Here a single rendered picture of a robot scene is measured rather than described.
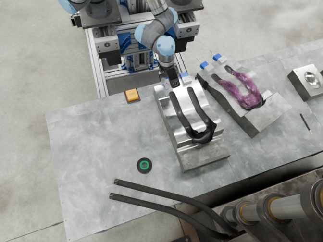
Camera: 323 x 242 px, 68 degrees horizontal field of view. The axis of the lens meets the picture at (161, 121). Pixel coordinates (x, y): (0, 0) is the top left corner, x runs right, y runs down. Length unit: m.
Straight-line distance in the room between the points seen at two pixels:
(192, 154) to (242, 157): 0.29
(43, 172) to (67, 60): 1.16
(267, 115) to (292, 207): 0.77
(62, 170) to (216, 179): 0.80
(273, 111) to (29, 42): 2.49
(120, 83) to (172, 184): 1.21
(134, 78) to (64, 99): 0.71
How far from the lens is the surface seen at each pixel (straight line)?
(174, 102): 1.35
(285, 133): 1.56
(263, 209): 0.85
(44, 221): 2.22
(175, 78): 1.19
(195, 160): 1.26
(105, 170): 1.31
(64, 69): 2.68
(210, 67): 1.51
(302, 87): 1.70
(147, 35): 1.08
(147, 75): 2.25
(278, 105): 1.48
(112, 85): 2.21
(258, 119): 1.39
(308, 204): 0.64
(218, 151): 1.31
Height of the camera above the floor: 2.06
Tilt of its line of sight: 66 degrees down
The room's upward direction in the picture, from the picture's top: 6 degrees clockwise
